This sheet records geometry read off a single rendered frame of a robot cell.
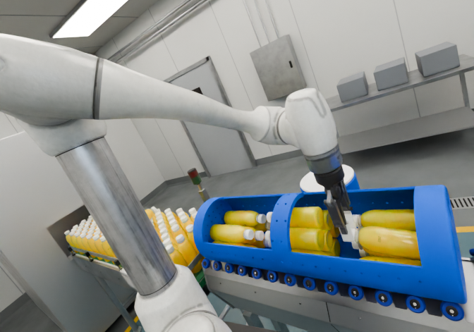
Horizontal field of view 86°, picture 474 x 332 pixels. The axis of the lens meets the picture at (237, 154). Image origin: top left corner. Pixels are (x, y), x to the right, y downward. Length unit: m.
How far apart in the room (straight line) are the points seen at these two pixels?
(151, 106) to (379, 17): 3.78
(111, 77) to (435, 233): 0.72
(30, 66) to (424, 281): 0.85
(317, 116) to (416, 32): 3.56
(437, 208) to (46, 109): 0.79
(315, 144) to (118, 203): 0.46
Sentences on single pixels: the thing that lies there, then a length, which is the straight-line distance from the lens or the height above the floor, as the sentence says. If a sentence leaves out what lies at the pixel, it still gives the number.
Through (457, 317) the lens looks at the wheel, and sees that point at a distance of 0.90.
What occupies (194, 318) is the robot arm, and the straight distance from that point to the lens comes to 0.59.
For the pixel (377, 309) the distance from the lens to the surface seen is 0.95.
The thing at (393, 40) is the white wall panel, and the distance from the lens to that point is 4.09.
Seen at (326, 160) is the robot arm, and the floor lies 1.41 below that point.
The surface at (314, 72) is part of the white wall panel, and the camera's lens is 4.17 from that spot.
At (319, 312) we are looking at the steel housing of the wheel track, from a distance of 1.05.
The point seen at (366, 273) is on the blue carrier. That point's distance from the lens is 0.80.
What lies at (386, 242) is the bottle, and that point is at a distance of 0.80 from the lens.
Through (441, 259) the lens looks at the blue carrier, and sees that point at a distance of 0.74.
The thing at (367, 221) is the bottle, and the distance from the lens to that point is 0.91.
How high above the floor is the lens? 1.67
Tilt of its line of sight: 15 degrees down
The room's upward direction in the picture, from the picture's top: 24 degrees counter-clockwise
